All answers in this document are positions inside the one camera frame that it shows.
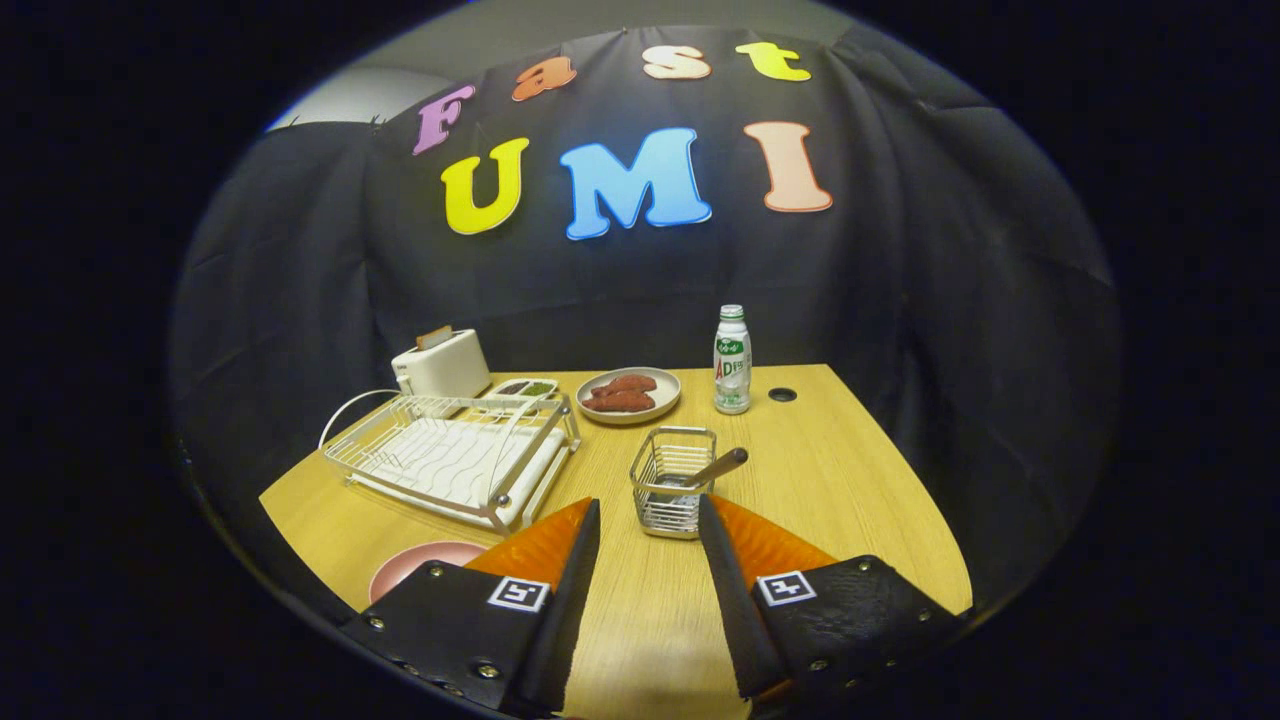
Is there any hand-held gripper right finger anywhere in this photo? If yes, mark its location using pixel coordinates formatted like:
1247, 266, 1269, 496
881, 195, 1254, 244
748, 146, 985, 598
697, 493, 969, 701

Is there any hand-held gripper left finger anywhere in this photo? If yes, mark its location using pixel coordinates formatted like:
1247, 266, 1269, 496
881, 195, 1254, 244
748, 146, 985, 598
340, 497, 602, 716

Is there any metal wire basket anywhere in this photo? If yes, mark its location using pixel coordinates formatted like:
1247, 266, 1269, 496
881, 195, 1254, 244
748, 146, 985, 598
629, 426, 718, 541

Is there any wooden handled metal spoon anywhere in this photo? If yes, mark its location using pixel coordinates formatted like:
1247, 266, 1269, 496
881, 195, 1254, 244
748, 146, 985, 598
665, 447, 750, 496

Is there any pink plate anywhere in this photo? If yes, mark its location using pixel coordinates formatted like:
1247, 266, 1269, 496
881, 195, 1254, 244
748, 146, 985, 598
368, 540, 491, 606

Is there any white wire dish rack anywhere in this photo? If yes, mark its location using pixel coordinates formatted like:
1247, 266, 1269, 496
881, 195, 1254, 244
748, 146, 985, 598
318, 388, 583, 536

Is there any beige plate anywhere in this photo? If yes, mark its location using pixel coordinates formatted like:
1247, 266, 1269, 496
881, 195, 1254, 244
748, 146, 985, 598
575, 366, 683, 427

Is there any white divided tray with beans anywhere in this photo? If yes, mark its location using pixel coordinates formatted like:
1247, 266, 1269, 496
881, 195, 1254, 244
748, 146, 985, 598
480, 377, 561, 416

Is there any white drink bottle green label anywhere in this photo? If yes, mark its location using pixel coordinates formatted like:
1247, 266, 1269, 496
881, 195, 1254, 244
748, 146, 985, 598
712, 304, 753, 416

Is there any white toaster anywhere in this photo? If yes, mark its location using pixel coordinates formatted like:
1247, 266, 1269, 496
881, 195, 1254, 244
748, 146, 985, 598
390, 328, 492, 399

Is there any black backdrop cloth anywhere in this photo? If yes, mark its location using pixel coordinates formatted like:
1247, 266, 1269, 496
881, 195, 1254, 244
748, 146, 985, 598
168, 25, 1121, 621

